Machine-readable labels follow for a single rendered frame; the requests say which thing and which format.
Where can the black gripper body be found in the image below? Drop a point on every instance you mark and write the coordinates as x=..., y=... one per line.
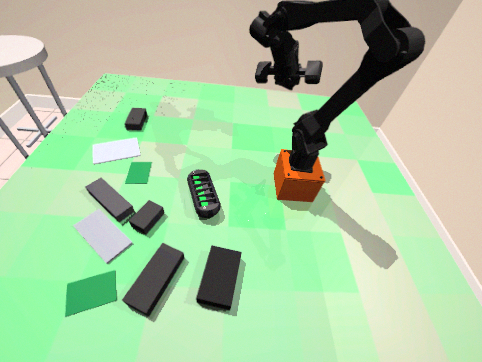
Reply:
x=289, y=70

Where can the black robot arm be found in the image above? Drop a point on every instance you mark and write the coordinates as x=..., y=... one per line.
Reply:
x=393, y=43

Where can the white flat rectangular sheet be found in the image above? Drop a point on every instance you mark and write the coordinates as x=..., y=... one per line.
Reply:
x=115, y=150

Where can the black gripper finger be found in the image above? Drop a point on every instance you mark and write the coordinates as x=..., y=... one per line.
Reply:
x=284, y=84
x=293, y=83

